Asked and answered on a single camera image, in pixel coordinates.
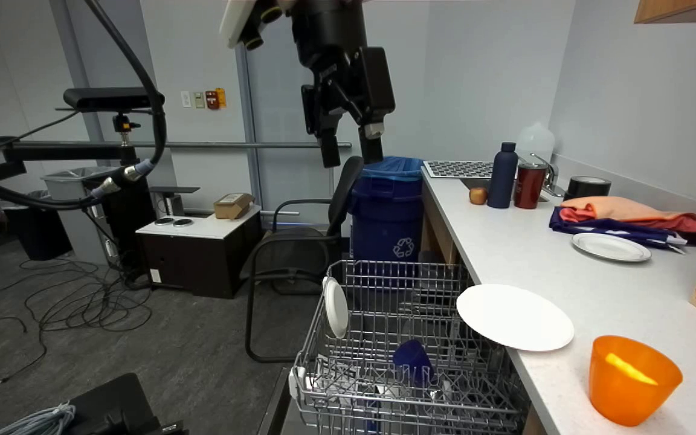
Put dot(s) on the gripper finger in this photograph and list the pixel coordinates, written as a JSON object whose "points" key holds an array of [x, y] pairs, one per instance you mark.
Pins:
{"points": [[378, 78], [328, 148]]}

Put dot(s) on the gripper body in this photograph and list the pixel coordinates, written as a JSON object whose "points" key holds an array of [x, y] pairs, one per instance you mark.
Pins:
{"points": [[330, 36]]}

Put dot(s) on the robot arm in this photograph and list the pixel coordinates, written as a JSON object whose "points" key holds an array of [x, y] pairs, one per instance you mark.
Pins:
{"points": [[236, 21]]}

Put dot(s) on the small white plate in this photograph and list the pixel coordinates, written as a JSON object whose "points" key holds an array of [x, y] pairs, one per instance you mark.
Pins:
{"points": [[336, 307]]}

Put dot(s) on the dishwasher rack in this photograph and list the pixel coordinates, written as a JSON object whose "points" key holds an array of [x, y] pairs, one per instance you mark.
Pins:
{"points": [[378, 320]]}

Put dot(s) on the plain white plate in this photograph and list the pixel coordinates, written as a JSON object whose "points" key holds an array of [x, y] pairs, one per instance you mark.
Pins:
{"points": [[514, 317]]}

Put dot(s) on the dishwasher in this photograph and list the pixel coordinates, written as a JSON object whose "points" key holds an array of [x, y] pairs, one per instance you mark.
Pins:
{"points": [[348, 399]]}

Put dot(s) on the dishwasher door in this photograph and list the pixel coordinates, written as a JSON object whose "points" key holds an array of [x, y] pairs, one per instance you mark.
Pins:
{"points": [[274, 405]]}

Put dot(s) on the white plate with rim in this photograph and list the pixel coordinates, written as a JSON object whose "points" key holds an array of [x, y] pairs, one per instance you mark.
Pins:
{"points": [[611, 246]]}

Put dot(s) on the blue recycling bin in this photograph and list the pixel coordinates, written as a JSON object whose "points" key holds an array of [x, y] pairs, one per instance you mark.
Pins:
{"points": [[384, 217]]}

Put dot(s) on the black office chair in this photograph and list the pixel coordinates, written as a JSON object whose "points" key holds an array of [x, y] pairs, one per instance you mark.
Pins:
{"points": [[299, 241]]}

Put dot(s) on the cardboard box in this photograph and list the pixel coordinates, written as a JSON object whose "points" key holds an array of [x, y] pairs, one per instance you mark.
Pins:
{"points": [[233, 206]]}

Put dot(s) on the grid drying mat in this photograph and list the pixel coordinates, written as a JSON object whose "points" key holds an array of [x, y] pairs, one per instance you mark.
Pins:
{"points": [[457, 169]]}

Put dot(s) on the red fire alarm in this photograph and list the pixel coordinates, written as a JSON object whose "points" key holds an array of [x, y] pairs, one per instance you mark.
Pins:
{"points": [[212, 99]]}

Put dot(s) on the sink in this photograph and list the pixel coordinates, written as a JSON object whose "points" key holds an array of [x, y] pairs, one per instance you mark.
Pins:
{"points": [[475, 183]]}

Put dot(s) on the navy bottle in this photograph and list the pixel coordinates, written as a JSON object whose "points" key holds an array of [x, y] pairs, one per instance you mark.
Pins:
{"points": [[502, 178]]}

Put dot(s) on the black cabinet with white top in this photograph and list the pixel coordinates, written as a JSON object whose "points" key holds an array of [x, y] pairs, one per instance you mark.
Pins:
{"points": [[203, 254]]}

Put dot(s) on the clear plastic jug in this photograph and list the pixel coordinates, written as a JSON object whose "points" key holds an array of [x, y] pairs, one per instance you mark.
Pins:
{"points": [[535, 142]]}

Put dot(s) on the red tumbler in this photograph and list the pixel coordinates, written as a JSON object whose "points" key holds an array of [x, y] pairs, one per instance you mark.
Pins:
{"points": [[529, 187]]}

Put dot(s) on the tap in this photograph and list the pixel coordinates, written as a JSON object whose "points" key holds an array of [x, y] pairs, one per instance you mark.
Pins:
{"points": [[550, 178]]}

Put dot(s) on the black equipment stand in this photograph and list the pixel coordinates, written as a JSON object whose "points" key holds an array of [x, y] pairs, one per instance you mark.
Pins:
{"points": [[124, 217]]}

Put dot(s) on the blue cup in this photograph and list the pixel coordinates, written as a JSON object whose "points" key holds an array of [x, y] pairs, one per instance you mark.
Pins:
{"points": [[413, 361]]}

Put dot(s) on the black round container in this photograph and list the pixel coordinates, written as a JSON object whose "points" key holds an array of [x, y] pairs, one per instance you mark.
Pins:
{"points": [[586, 188]]}

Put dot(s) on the grey trash bin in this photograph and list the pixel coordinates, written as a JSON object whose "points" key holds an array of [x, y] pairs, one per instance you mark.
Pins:
{"points": [[67, 181]]}

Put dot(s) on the navy cloth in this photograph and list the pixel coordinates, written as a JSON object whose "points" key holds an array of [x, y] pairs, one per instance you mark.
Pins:
{"points": [[602, 229]]}

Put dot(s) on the orange cloth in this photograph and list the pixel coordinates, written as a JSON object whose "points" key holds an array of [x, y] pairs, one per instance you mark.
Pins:
{"points": [[626, 211]]}

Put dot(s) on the black trash bin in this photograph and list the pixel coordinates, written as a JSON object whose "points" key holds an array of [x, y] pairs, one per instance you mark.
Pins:
{"points": [[37, 229]]}

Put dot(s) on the black box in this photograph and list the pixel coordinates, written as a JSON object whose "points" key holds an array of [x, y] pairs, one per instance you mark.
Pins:
{"points": [[112, 405]]}

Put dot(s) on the orange plastic cup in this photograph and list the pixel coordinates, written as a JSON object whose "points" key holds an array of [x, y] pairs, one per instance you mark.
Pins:
{"points": [[626, 386]]}

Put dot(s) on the beige wall switch plate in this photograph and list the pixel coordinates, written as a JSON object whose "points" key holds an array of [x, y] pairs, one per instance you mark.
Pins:
{"points": [[199, 100]]}

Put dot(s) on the white wall switch plate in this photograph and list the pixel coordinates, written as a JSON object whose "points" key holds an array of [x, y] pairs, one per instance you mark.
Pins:
{"points": [[186, 99]]}

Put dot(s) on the camera on mount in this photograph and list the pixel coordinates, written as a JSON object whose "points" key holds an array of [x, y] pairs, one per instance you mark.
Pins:
{"points": [[109, 98]]}

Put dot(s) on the wooden wall cabinet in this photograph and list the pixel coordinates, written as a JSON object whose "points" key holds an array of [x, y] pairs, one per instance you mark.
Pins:
{"points": [[686, 9]]}

